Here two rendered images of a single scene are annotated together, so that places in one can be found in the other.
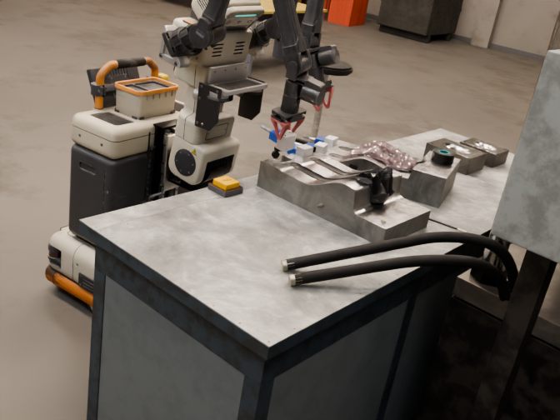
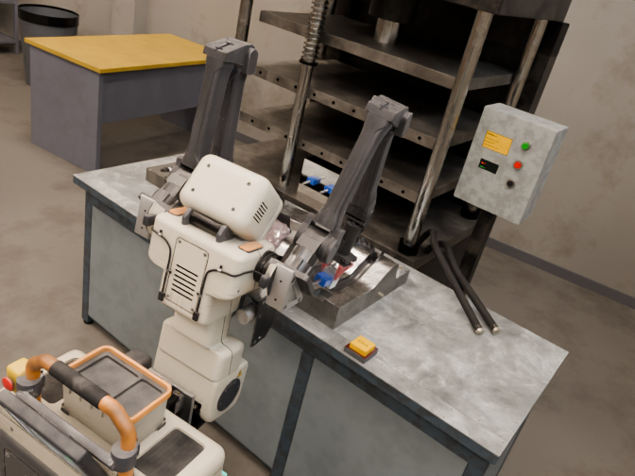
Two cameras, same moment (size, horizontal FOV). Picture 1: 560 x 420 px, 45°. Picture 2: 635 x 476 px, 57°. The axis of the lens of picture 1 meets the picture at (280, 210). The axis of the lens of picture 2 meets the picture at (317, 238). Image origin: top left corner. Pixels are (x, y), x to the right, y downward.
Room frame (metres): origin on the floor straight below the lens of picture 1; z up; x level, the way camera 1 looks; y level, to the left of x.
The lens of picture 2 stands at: (2.37, 1.64, 1.92)
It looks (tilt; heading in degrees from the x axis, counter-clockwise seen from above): 27 degrees down; 264
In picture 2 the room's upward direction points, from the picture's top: 14 degrees clockwise
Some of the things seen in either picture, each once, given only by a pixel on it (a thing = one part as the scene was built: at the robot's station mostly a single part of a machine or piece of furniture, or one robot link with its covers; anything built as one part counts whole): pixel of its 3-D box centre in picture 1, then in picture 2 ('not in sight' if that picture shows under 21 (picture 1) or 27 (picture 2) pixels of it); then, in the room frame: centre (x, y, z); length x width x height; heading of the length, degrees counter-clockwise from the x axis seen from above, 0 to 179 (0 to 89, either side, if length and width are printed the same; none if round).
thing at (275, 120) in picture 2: not in sight; (363, 143); (1.93, -1.29, 1.01); 1.10 x 0.74 x 0.05; 142
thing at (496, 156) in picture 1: (482, 152); (170, 176); (2.82, -0.81, 0.83); 0.17 x 0.13 x 0.06; 52
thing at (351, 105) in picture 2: not in sight; (375, 96); (1.93, -1.29, 1.26); 1.10 x 0.74 x 0.05; 142
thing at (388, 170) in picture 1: (344, 170); (347, 261); (2.04, -0.18, 0.92); 0.35 x 0.16 x 0.09; 52
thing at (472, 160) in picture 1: (454, 156); not in sight; (2.68, -0.66, 0.83); 0.20 x 0.15 x 0.07; 52
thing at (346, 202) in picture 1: (343, 187); (348, 272); (2.03, -0.19, 0.87); 0.50 x 0.26 x 0.14; 52
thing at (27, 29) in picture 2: not in sight; (48, 48); (4.77, -4.35, 0.36); 0.54 x 0.54 x 0.72
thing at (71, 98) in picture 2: not in sight; (137, 96); (3.60, -3.23, 0.40); 1.51 x 0.79 x 0.81; 59
